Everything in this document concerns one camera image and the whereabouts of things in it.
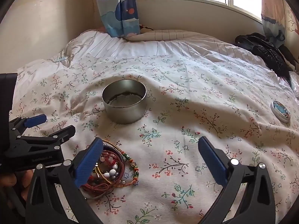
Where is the blue whale print curtain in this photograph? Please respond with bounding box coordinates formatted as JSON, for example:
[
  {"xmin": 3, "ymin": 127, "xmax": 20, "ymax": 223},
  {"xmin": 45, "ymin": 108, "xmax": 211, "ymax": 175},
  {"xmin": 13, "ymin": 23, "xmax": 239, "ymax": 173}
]
[{"xmin": 94, "ymin": 0, "xmax": 141, "ymax": 38}]

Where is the round tin lid blue print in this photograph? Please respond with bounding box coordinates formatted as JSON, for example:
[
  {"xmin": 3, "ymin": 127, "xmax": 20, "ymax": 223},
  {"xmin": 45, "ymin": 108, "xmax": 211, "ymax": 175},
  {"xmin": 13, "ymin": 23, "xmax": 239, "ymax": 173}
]
[{"xmin": 270, "ymin": 100, "xmax": 291, "ymax": 123}]

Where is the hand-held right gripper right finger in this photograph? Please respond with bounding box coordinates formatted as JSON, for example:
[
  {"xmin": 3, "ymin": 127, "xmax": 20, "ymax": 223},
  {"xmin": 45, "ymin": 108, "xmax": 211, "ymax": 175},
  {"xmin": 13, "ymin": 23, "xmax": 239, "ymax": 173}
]
[{"xmin": 198, "ymin": 136, "xmax": 276, "ymax": 224}]

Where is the beige striped quilt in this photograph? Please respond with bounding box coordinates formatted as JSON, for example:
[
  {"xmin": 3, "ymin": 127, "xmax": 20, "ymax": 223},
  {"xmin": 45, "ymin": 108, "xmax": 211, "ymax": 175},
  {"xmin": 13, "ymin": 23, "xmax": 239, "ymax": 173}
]
[{"xmin": 127, "ymin": 29, "xmax": 235, "ymax": 45}]

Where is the person's left hand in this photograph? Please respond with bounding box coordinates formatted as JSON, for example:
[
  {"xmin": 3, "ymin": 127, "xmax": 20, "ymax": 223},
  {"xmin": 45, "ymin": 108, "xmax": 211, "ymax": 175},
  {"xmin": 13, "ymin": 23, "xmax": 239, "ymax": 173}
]
[{"xmin": 0, "ymin": 171, "xmax": 33, "ymax": 202}]

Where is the pile of beaded bracelets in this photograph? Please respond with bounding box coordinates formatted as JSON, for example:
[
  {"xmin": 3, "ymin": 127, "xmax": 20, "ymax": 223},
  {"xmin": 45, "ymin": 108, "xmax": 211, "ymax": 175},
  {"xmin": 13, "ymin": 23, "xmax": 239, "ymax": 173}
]
[{"xmin": 79, "ymin": 139, "xmax": 141, "ymax": 201}]

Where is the round metal tin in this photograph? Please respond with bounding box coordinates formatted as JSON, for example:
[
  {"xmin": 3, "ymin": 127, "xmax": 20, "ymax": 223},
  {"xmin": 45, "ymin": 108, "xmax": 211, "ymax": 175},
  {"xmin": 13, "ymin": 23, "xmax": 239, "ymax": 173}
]
[{"xmin": 101, "ymin": 79, "xmax": 147, "ymax": 125}]

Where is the pink cartoon print curtain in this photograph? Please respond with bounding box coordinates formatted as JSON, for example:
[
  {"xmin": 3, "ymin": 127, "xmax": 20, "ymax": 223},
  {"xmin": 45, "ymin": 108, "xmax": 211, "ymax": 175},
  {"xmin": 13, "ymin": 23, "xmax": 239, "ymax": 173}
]
[{"xmin": 260, "ymin": 0, "xmax": 287, "ymax": 49}]

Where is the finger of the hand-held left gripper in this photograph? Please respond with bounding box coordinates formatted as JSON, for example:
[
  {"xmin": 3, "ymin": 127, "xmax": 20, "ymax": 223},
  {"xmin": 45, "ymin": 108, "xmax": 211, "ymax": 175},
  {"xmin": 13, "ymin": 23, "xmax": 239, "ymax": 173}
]
[
  {"xmin": 9, "ymin": 114, "xmax": 48, "ymax": 134},
  {"xmin": 15, "ymin": 125, "xmax": 76, "ymax": 151}
]

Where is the black bag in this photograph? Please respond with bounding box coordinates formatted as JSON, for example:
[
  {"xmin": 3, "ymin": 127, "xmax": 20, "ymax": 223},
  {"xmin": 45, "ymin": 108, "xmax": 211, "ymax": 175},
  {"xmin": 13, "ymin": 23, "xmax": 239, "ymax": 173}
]
[{"xmin": 235, "ymin": 32, "xmax": 299, "ymax": 81}]

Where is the floral blanket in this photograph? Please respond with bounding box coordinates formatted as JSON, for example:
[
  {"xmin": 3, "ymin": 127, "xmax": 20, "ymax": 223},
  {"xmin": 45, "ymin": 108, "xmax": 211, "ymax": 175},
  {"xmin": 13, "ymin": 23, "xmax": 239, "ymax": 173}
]
[{"xmin": 9, "ymin": 54, "xmax": 299, "ymax": 224}]

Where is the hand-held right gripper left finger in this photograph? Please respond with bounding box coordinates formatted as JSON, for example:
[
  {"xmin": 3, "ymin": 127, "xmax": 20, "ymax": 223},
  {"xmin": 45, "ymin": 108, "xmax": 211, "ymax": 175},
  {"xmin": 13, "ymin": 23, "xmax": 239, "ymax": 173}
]
[{"xmin": 25, "ymin": 137, "xmax": 104, "ymax": 224}]

